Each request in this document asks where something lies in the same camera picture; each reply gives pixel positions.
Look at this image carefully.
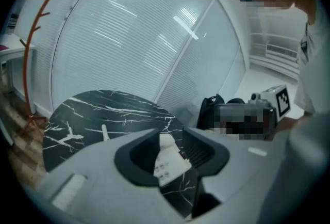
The orange coat rack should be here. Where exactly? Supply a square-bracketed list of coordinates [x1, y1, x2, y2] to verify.
[19, 0, 91, 136]

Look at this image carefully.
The round black marble table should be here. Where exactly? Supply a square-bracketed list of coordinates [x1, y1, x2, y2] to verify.
[42, 89, 200, 219]

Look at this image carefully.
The white desk with red cloth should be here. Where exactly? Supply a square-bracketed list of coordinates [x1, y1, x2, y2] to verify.
[0, 34, 37, 95]

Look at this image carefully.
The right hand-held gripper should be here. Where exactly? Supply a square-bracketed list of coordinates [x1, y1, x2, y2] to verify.
[247, 84, 291, 122]

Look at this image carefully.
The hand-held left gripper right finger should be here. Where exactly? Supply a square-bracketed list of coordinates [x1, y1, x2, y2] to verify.
[183, 126, 292, 219]

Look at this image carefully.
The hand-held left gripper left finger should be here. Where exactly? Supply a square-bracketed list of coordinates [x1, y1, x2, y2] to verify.
[35, 128, 192, 224]

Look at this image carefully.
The white air conditioner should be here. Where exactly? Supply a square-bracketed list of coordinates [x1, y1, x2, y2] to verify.
[265, 41, 300, 61]

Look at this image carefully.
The white corded telephone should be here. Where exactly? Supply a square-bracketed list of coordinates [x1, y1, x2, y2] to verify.
[101, 124, 192, 186]

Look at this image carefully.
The person's white printed T-shirt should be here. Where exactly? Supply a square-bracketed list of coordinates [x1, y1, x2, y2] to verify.
[293, 10, 330, 118]

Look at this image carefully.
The person's right forearm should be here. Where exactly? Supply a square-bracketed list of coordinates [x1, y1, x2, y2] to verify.
[274, 115, 306, 136]

